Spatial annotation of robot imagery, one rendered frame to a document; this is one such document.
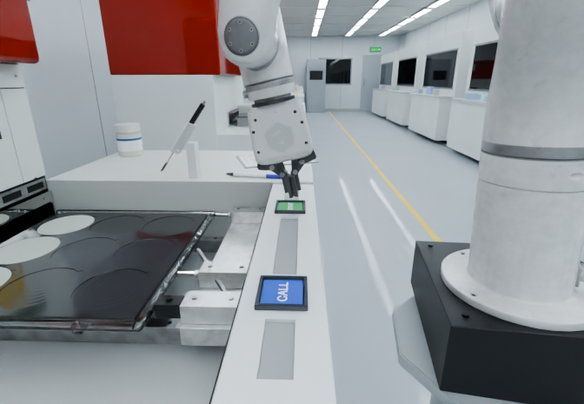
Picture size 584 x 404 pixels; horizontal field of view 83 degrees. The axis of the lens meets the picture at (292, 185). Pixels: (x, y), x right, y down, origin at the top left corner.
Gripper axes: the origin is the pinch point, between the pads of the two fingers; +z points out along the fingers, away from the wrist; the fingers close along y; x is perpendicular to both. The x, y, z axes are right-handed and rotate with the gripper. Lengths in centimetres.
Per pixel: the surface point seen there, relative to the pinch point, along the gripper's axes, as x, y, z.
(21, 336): -19.3, -42.0, 9.0
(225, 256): -4.4, -14.4, 9.7
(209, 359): -21.7, -14.4, 15.7
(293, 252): -16.0, -0.4, 4.9
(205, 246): 7.7, -22.6, 12.5
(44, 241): -3.1, -47.5, 0.6
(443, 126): 582, 250, 123
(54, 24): 242, -189, -103
